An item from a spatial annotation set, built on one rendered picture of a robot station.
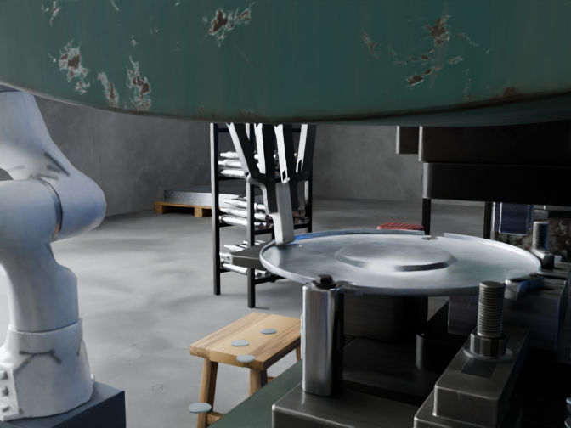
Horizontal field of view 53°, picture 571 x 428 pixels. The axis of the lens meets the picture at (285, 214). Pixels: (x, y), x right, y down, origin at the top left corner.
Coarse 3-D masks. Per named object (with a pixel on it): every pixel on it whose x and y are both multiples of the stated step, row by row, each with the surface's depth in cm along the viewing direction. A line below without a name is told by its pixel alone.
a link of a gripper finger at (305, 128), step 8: (304, 128) 71; (312, 128) 70; (304, 136) 70; (312, 136) 70; (304, 144) 69; (312, 144) 70; (304, 152) 69; (312, 152) 69; (304, 160) 69; (312, 160) 69; (304, 168) 69; (304, 176) 68
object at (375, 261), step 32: (288, 256) 63; (320, 256) 63; (352, 256) 60; (384, 256) 60; (416, 256) 60; (448, 256) 60; (480, 256) 63; (512, 256) 63; (384, 288) 48; (416, 288) 48; (448, 288) 48
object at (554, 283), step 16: (544, 272) 57; (560, 272) 57; (544, 288) 51; (560, 288) 51; (464, 304) 52; (512, 304) 50; (528, 304) 49; (544, 304) 48; (560, 304) 49; (464, 320) 52; (512, 320) 50; (528, 320) 49; (544, 320) 49; (560, 320) 51; (544, 336) 49
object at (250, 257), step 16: (272, 240) 73; (240, 256) 64; (256, 256) 64; (352, 304) 60; (368, 304) 59; (384, 304) 58; (400, 304) 58; (416, 304) 61; (352, 320) 60; (368, 320) 59; (384, 320) 58; (400, 320) 58; (416, 320) 62; (352, 336) 61; (368, 336) 60; (384, 336) 59; (400, 336) 58
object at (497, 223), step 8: (496, 208) 55; (504, 208) 54; (512, 208) 54; (520, 208) 53; (528, 208) 53; (496, 216) 55; (504, 216) 54; (512, 216) 54; (520, 216) 53; (528, 216) 53; (496, 224) 55; (504, 224) 54; (512, 224) 54; (520, 224) 53; (528, 224) 53; (504, 232) 54; (512, 232) 54; (520, 232) 53; (528, 232) 54
